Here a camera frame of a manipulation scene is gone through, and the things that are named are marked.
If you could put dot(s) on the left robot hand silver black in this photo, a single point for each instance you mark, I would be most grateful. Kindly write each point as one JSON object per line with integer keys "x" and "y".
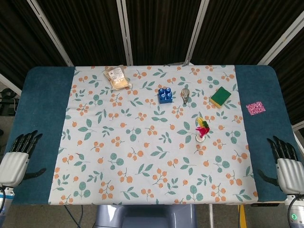
{"x": 14, "y": 166}

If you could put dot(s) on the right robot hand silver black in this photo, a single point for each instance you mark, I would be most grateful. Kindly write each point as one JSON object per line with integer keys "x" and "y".
{"x": 291, "y": 175}

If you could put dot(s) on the feather shuttlecock green base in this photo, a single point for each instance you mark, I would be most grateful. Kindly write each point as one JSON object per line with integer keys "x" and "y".
{"x": 202, "y": 130}

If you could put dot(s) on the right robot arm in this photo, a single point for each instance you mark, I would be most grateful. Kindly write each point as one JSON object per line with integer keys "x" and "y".
{"x": 295, "y": 213}

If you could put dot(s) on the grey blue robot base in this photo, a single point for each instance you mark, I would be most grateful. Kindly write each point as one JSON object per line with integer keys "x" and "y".
{"x": 142, "y": 216}

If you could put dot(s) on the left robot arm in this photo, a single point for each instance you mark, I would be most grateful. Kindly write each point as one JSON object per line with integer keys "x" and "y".
{"x": 4, "y": 202}

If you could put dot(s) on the floral tablecloth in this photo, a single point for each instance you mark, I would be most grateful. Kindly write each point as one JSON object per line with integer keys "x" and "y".
{"x": 152, "y": 142}

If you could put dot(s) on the teal blue table cover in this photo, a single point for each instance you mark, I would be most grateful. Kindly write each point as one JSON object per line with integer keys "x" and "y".
{"x": 45, "y": 107}

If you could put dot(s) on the black equipment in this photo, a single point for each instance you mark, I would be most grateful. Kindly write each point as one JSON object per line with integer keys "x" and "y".
{"x": 6, "y": 95}

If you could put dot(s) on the pink patterned patch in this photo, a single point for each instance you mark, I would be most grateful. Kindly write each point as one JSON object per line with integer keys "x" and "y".
{"x": 255, "y": 108}

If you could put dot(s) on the white table leg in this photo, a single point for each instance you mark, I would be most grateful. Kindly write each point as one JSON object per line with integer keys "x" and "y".
{"x": 210, "y": 216}

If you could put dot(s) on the yellow sponge with green pad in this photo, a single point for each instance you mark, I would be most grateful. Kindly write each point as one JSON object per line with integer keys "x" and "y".
{"x": 221, "y": 96}

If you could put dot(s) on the grey metallic teardrop object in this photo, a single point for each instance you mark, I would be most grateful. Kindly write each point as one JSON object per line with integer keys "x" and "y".
{"x": 185, "y": 95}

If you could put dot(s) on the clear bag of snacks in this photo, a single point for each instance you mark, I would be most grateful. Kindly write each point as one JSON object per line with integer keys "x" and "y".
{"x": 117, "y": 79}

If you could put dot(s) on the blue toy building block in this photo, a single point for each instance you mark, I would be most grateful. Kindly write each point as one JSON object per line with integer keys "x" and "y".
{"x": 165, "y": 97}

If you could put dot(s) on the dark screen panel white frame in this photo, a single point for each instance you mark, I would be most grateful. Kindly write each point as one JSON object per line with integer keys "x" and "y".
{"x": 19, "y": 42}
{"x": 237, "y": 31}
{"x": 161, "y": 31}
{"x": 293, "y": 71}
{"x": 90, "y": 31}

